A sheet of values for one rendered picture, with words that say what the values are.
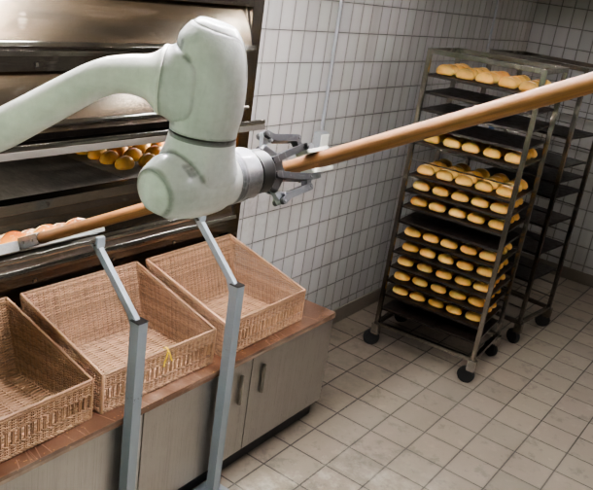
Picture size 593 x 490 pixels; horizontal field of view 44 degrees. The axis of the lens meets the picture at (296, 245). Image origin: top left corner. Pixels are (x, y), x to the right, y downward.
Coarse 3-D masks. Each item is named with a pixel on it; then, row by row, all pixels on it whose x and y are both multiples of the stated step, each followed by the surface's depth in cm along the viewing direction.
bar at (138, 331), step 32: (160, 224) 261; (32, 256) 220; (128, 320) 239; (128, 352) 240; (224, 352) 283; (128, 384) 243; (224, 384) 286; (128, 416) 247; (224, 416) 292; (128, 448) 250; (224, 448) 299; (128, 480) 255
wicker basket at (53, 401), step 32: (0, 320) 259; (0, 352) 260; (32, 352) 258; (64, 352) 247; (0, 384) 257; (32, 384) 259; (64, 384) 251; (0, 416) 240; (32, 416) 224; (64, 416) 244; (0, 448) 218
